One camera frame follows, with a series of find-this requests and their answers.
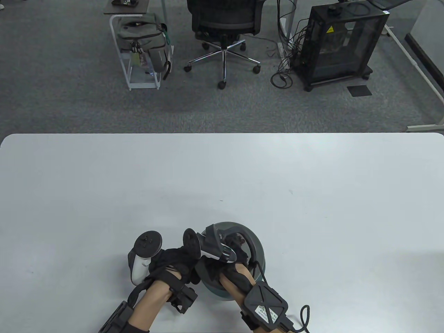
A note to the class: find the white partition panel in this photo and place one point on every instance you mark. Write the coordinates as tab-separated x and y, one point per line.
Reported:
430	20

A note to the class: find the black wheeled cabinet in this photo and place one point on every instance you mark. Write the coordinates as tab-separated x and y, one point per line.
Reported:
343	52

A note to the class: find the white left hand controller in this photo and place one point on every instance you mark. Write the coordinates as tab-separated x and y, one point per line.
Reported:
147	242

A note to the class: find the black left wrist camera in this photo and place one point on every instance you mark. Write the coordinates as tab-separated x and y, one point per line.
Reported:
184	298

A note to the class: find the teal plate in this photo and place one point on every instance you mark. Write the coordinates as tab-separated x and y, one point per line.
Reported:
216	290

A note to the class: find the white frame side table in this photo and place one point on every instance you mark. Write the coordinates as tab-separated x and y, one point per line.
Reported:
125	8

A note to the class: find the white desk frame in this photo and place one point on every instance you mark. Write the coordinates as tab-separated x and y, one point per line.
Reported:
425	127

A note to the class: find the black right forearm tracker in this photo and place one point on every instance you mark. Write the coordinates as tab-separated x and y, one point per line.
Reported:
265	305

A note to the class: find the person's left forearm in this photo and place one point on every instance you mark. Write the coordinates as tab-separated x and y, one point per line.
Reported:
152	301

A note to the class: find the grey desk leg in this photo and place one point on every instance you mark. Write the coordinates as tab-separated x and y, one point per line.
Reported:
290	14

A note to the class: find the black left forearm tracker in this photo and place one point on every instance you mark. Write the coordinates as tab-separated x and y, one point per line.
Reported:
116	317

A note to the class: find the person's left hand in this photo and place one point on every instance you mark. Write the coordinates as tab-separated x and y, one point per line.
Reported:
173	260

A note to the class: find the person's right hand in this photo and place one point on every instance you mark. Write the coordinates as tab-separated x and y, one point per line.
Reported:
211	269

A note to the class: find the person's right forearm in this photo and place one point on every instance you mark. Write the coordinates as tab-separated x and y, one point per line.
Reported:
230	289

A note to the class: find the white power strip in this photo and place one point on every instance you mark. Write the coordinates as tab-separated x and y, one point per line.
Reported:
281	50

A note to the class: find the black floor mat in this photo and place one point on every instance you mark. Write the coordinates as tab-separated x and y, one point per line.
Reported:
359	91

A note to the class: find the grey plate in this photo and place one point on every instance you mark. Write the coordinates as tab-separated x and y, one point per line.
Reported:
258	248

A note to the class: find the grey backpack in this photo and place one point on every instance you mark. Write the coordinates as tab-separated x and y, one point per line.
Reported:
138	34

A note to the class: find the black office chair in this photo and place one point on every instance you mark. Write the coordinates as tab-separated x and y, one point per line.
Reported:
225	17

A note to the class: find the small dark device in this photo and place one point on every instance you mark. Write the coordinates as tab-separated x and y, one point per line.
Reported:
125	2

